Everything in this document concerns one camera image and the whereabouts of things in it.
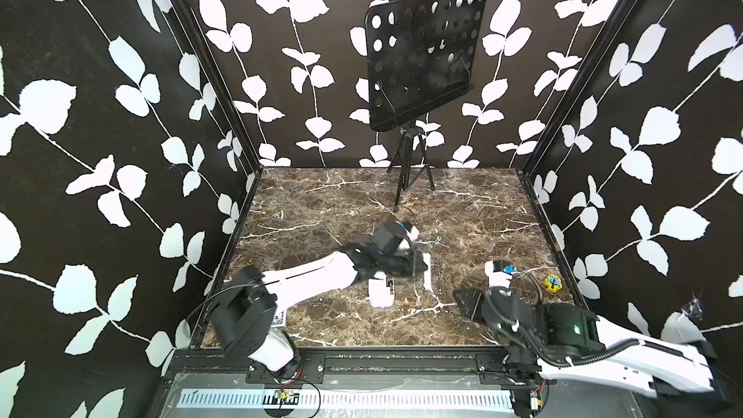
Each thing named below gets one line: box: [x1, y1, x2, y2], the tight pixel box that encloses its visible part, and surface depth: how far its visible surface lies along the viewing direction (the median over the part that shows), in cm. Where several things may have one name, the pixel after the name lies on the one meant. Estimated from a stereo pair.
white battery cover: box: [422, 252, 433, 293], surface depth 79 cm
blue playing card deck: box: [270, 307, 287, 329], surface depth 81 cm
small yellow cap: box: [542, 273, 564, 294], surface depth 90 cm
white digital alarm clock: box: [367, 276, 395, 308], surface depth 85 cm
